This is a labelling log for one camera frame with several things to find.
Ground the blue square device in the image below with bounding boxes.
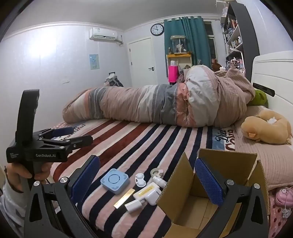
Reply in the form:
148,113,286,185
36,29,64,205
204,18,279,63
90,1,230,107
100,169,130,195

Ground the gold rectangular case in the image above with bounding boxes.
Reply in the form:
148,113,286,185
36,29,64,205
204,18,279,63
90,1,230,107
114,188,135,209

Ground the white sleeve forearm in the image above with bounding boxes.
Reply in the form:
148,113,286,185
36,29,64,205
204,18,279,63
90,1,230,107
1,179,28,237

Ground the person's left hand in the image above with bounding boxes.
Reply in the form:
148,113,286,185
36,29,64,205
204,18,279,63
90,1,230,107
6,163,52,189

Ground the pink pouch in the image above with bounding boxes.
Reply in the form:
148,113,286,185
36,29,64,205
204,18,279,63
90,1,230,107
275,187,293,208

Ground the brown cardboard box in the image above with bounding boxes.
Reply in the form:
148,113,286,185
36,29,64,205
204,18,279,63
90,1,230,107
157,149,269,237

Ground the pink ribbed pillow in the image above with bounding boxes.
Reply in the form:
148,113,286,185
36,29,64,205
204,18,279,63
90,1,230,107
232,106,293,190

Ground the striped plush blanket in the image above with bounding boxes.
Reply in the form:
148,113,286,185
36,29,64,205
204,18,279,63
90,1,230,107
51,120,235,237

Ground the dark bag on floor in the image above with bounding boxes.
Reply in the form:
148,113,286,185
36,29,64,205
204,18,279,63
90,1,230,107
104,72,123,87

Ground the white contact lens case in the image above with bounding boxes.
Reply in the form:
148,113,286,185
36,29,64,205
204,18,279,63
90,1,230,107
135,173,147,187

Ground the small white charger plug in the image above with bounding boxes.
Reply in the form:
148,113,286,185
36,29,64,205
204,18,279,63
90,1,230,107
125,199,146,213

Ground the white yellow label box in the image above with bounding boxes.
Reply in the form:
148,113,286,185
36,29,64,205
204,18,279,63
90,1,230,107
133,183,159,200

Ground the small white bottle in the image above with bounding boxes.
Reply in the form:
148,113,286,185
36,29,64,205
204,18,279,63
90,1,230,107
152,176,167,188

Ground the tape roll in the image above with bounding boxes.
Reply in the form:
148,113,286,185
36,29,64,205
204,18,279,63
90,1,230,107
151,168,163,178

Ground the tan plush toy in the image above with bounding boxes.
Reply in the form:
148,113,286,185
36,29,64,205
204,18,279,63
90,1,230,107
241,110,292,145

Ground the white door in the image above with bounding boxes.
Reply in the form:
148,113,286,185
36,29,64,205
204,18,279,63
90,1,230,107
128,38,157,87

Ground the green plush toy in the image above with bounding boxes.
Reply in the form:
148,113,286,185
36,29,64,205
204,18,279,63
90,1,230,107
247,89,267,106

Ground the pink grey rolled duvet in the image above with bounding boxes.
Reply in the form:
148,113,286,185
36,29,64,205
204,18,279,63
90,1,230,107
63,65,255,128

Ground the magenta box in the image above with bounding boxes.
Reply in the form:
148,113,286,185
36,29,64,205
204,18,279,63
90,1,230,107
168,65,179,83

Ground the yellow white shelf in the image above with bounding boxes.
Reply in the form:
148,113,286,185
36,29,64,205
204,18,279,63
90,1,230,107
166,53,193,78

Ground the white bed headboard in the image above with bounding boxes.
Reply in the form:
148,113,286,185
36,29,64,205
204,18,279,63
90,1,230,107
251,51,292,122

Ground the glass tank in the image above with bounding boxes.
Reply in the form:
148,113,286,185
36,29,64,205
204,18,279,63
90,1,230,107
170,35,187,54

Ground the teal curtain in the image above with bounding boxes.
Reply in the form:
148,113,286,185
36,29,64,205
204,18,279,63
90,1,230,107
164,16,212,67

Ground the black bookshelf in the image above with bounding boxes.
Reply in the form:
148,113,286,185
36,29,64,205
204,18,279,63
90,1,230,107
222,1,260,81

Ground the white charging cable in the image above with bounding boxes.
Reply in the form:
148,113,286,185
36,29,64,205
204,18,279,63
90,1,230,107
281,201,293,219

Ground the blue wall poster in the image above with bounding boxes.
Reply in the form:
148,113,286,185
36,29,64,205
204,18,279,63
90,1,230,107
89,54,100,70

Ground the white wall air conditioner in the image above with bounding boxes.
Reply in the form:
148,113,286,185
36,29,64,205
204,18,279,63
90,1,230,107
89,27,123,45

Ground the black wall clock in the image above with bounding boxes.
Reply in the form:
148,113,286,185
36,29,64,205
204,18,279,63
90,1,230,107
150,23,164,36

